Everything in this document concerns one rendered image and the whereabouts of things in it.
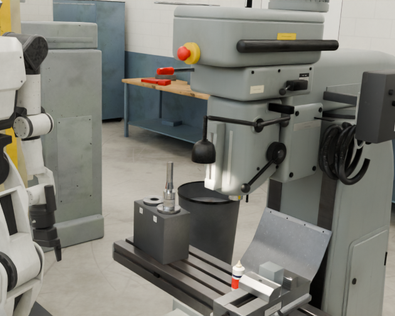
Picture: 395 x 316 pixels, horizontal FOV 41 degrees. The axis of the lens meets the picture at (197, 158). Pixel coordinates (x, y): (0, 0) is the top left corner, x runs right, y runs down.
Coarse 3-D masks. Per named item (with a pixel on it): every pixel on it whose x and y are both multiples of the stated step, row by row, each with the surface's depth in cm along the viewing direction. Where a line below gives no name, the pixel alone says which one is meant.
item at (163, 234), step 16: (144, 208) 202; (160, 208) 198; (176, 208) 198; (144, 224) 204; (160, 224) 194; (176, 224) 196; (144, 240) 205; (160, 240) 196; (176, 240) 198; (160, 256) 197; (176, 256) 200
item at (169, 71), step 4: (160, 68) 154; (164, 68) 155; (168, 68) 156; (172, 68) 157; (180, 68) 160; (184, 68) 161; (188, 68) 162; (192, 68) 163; (160, 72) 154; (164, 72) 155; (168, 72) 156; (172, 72) 157; (176, 72) 159; (180, 72) 160
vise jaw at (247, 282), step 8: (248, 272) 171; (240, 280) 168; (248, 280) 167; (256, 280) 166; (264, 280) 166; (248, 288) 166; (256, 288) 164; (264, 288) 162; (272, 288) 161; (280, 288) 164; (256, 296) 164; (264, 296) 161; (272, 296) 161
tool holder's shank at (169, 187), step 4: (168, 164) 194; (172, 164) 194; (168, 168) 194; (172, 168) 195; (168, 172) 195; (172, 172) 195; (168, 176) 195; (172, 176) 196; (168, 180) 195; (172, 180) 196; (168, 184) 196; (172, 184) 196; (168, 188) 196; (172, 188) 196
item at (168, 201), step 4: (164, 196) 196; (168, 196) 196; (172, 196) 196; (164, 200) 197; (168, 200) 196; (172, 200) 197; (164, 204) 197; (168, 204) 197; (172, 204) 197; (164, 208) 198; (168, 208) 197; (172, 208) 198
